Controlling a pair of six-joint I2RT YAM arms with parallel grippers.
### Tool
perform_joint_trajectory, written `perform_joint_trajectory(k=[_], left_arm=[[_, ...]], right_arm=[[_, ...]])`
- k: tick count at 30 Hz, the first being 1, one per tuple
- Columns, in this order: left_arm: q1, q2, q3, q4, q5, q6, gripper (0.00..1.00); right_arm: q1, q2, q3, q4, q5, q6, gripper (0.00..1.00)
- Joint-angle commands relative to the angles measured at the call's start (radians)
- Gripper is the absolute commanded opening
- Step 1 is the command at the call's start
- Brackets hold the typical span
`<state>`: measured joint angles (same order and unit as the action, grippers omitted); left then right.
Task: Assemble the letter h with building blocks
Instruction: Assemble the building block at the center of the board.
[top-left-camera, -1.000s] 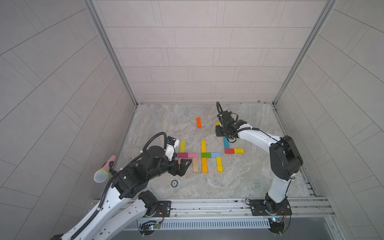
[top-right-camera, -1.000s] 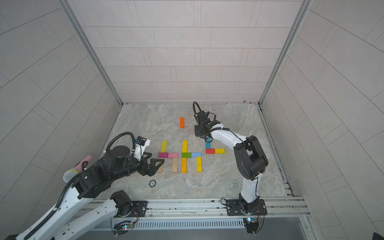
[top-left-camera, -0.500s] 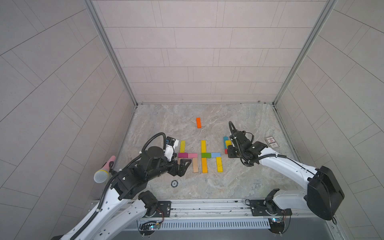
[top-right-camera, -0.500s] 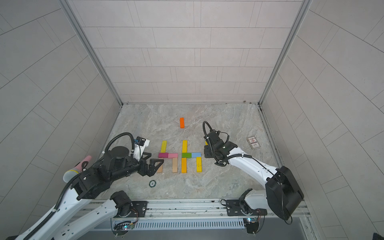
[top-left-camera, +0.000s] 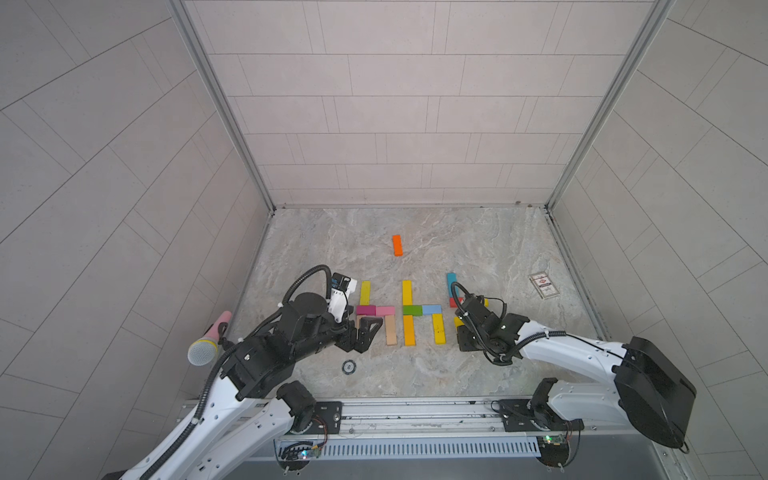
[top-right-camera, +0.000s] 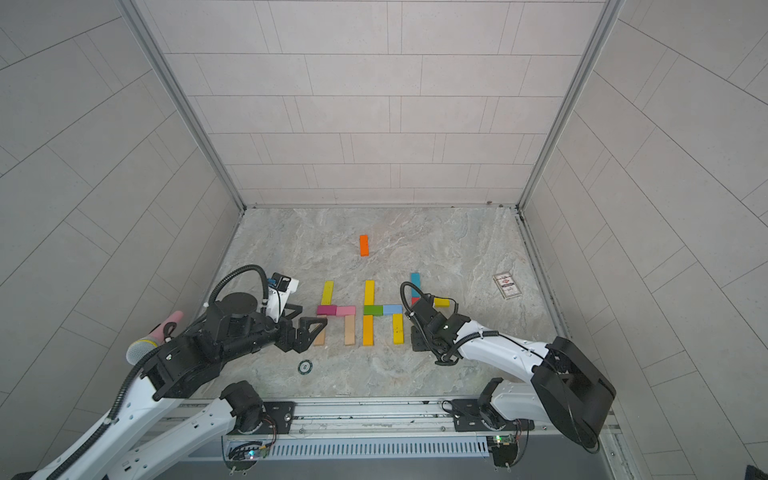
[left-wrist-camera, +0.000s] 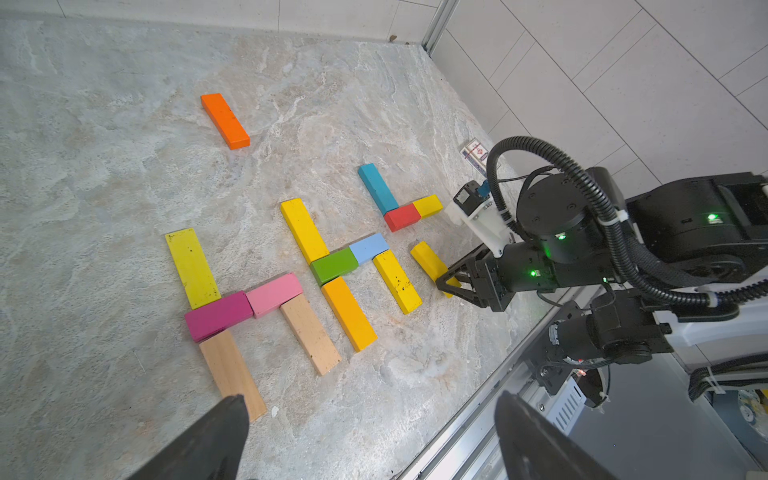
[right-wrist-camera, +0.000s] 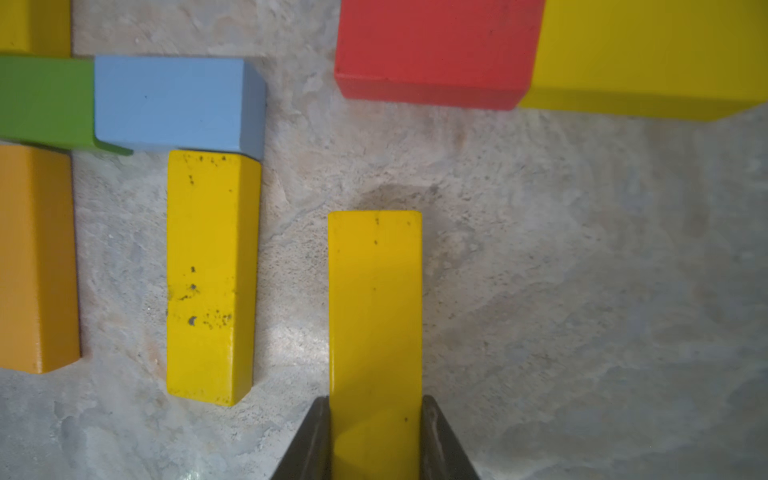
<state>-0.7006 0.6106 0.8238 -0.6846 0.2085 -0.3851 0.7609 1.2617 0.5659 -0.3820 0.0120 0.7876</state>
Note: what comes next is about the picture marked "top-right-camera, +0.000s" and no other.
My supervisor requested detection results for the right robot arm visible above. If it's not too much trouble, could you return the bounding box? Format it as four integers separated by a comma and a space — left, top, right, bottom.
404, 294, 616, 453

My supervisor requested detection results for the small printed card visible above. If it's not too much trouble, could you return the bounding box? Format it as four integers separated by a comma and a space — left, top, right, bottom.
493, 272, 522, 300

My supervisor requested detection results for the magenta block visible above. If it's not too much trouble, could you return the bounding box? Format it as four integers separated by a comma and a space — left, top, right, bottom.
316, 305, 338, 316

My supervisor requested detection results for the orange block top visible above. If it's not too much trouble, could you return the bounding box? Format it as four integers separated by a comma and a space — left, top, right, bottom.
359, 235, 369, 257

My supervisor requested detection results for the circuit board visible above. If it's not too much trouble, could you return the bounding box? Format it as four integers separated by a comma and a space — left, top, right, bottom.
486, 435, 522, 469
224, 441, 272, 472

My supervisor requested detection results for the light blue block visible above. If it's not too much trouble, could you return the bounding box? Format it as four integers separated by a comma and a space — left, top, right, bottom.
382, 305, 403, 316

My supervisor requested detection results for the yellow block short vertical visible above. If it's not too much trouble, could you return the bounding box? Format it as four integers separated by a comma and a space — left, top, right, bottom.
392, 314, 405, 345

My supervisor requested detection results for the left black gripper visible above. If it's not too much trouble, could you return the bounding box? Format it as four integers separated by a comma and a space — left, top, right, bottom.
222, 302, 331, 361

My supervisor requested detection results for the aluminium rail frame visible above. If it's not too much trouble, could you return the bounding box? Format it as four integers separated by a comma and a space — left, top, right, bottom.
116, 392, 622, 444

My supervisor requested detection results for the pink block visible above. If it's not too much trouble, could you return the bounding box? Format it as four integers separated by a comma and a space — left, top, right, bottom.
335, 306, 356, 318

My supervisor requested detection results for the pink microphone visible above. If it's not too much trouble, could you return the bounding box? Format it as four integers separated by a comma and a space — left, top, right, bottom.
125, 311, 184, 365

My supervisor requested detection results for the green block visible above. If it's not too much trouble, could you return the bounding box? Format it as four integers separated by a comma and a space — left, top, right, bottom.
363, 305, 384, 317

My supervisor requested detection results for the yellow block small horizontal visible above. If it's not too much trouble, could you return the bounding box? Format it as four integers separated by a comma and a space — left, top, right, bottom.
433, 297, 451, 308

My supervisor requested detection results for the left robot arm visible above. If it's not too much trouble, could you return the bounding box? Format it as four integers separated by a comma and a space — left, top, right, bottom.
16, 264, 328, 479

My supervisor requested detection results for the tan wooden block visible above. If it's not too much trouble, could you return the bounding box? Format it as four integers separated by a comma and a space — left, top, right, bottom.
344, 315, 356, 346
313, 331, 326, 346

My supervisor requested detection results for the left circuit board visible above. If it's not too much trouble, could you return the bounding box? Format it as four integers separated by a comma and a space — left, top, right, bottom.
224, 441, 272, 472

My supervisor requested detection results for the orange block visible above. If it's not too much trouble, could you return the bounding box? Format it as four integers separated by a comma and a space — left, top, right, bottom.
359, 235, 369, 257
362, 315, 374, 346

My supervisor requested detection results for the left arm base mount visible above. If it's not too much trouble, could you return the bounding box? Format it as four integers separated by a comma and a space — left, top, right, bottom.
235, 401, 296, 436

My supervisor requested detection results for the right circuit board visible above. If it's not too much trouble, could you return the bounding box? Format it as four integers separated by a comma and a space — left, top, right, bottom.
486, 435, 522, 469

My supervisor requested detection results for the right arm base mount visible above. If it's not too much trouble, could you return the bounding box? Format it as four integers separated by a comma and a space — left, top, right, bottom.
441, 399, 535, 434

